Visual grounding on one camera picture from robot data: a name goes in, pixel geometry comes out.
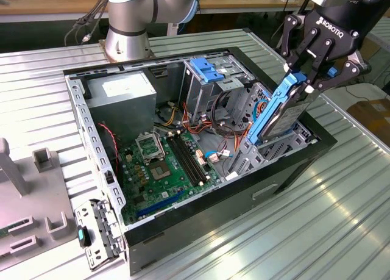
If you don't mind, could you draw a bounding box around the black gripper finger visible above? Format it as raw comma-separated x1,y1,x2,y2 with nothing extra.
280,14,320,73
303,38,372,95

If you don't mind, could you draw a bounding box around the hard disk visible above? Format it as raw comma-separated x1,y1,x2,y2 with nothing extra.
246,71,315,147

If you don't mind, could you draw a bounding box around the long blue SATA wire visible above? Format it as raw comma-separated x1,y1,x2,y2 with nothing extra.
251,97,271,127

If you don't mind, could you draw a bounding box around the grey perforated disk bay cage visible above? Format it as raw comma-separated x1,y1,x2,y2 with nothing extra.
225,81,319,183

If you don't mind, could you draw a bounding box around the large brown cardboard box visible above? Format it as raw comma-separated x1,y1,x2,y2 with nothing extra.
356,35,382,68

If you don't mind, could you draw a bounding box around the blue drive bay latch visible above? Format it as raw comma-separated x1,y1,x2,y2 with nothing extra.
189,57,225,83

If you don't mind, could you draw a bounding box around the grey optical drive cage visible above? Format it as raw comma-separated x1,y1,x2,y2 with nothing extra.
181,54,255,126

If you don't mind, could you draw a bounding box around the black RAM slot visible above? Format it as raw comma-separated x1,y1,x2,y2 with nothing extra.
174,133,208,183
166,135,199,186

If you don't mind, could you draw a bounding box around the green motherboard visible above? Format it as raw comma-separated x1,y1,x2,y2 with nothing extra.
117,130,227,226

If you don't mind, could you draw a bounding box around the grey Dell power supply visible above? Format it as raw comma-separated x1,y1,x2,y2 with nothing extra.
85,71,158,141

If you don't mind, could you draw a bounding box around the CPU socket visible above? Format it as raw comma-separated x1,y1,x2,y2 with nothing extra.
148,160,172,182

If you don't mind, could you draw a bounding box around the metal socket cover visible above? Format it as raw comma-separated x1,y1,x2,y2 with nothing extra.
135,132,167,164

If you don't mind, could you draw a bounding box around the black PC case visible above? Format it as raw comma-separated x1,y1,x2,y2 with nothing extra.
62,46,338,276

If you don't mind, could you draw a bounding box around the blue expansion slot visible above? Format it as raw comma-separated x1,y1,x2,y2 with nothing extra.
136,190,185,218

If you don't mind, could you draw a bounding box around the black case fan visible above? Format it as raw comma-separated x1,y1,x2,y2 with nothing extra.
97,121,124,188

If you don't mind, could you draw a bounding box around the grey parts rack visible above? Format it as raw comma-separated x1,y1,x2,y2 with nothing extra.
0,136,77,259

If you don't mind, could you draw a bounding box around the metal frame table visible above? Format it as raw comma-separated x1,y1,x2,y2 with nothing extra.
365,16,390,86

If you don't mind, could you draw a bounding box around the dark brown wire bundle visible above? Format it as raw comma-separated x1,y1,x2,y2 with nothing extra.
211,90,254,140

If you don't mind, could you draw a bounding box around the orange red wire bundle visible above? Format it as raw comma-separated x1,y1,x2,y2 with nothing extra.
181,101,214,135

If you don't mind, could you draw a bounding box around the yellow black wire bundle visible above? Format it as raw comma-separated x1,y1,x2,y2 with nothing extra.
155,101,183,128

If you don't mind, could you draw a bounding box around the short blue SATA wire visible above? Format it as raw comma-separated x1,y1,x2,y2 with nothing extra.
203,151,221,164

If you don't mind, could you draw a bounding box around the red black fan wire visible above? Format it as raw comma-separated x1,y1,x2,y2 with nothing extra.
97,123,121,177

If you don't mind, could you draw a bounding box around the black dangling cable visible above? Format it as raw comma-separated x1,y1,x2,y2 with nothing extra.
63,0,112,46
81,0,112,45

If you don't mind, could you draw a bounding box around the black blue bracket latch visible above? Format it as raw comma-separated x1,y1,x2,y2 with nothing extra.
76,225,91,248

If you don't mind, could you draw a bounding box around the grey expansion bracket plate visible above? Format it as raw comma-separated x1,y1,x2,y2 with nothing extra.
74,197,127,271

